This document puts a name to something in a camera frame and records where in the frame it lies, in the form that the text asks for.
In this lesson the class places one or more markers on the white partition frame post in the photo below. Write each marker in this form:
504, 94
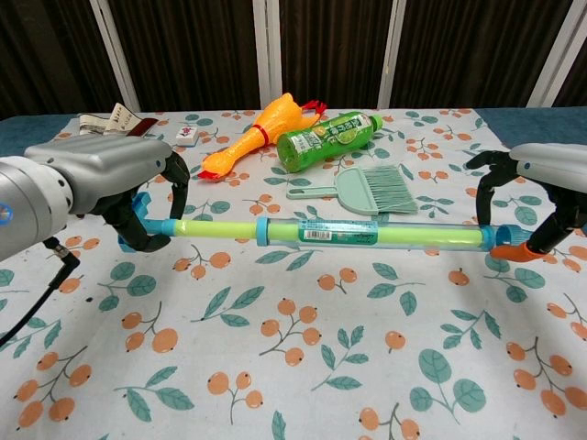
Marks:
557, 50
267, 55
391, 55
114, 55

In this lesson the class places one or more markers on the small green hand brush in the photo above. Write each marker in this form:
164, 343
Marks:
390, 190

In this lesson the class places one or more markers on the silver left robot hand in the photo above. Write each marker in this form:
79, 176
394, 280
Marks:
114, 169

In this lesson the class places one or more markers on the orange rubber chicken toy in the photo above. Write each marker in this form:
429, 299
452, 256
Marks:
261, 133

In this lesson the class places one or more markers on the white mahjong tile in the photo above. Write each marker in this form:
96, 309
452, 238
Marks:
185, 134

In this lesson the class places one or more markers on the green plastic drink bottle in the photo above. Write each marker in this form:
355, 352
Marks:
321, 142

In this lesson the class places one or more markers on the paper folding fan dark ribs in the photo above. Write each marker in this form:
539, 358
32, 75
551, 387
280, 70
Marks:
119, 121

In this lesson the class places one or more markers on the floral orange fruit tablecloth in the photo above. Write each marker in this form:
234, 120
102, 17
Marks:
293, 366

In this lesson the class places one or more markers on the blue and green water pump toy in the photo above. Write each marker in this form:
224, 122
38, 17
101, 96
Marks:
321, 234

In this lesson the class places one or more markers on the small green dustpan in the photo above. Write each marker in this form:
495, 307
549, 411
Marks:
353, 192

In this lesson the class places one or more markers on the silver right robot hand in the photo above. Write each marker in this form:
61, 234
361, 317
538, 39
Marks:
559, 165

